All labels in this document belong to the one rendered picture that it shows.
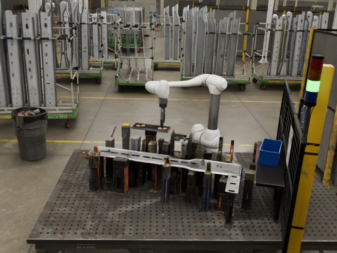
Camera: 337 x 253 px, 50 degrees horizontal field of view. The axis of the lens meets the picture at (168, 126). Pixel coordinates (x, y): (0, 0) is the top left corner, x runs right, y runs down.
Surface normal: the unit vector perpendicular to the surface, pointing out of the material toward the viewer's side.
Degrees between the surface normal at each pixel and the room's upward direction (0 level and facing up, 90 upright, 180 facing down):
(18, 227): 0
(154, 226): 0
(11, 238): 0
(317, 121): 87
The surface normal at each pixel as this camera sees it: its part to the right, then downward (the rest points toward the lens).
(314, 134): -0.25, 0.32
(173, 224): 0.04, -0.94
